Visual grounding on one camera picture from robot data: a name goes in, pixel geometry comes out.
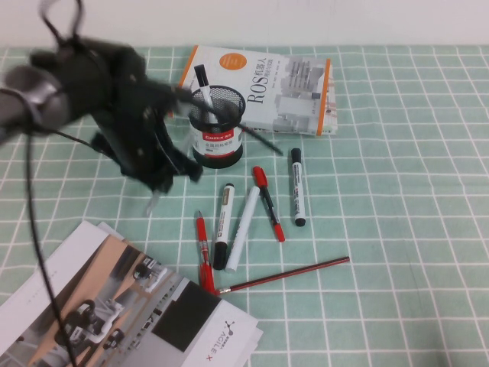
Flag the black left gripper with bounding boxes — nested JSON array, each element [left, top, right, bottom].
[[91, 70, 204, 196]]

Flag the slim grey pen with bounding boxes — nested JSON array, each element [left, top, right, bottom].
[[146, 189, 164, 218]]

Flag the black mesh pen holder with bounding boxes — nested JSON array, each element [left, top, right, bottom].
[[189, 84, 246, 169]]

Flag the red gel pen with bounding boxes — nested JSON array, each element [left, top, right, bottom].
[[196, 209, 217, 295]]

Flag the plain white pen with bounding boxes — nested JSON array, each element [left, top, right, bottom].
[[224, 186, 261, 273]]

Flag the black pen red caps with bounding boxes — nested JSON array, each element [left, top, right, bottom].
[[251, 165, 287, 243]]

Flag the white marker grey label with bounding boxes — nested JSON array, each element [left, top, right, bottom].
[[212, 182, 236, 271]]

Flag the white marker black caps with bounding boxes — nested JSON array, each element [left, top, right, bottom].
[[193, 63, 219, 125], [290, 148, 307, 227]]

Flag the AgileX photo brochure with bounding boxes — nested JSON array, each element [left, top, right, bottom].
[[0, 232, 259, 367]]

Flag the white orange ROS book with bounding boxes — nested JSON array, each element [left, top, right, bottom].
[[177, 44, 332, 137]]

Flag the brochure with robot photo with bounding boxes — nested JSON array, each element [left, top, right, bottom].
[[0, 219, 264, 367]]

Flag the red black striped pencil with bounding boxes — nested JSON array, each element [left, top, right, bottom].
[[214, 255, 351, 296]]

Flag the white book colourful edge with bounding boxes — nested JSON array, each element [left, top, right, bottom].
[[244, 63, 338, 138]]

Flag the green checked tablecloth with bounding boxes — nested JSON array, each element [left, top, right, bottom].
[[0, 44, 489, 367]]

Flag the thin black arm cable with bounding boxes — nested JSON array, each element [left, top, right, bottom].
[[24, 0, 92, 367]]

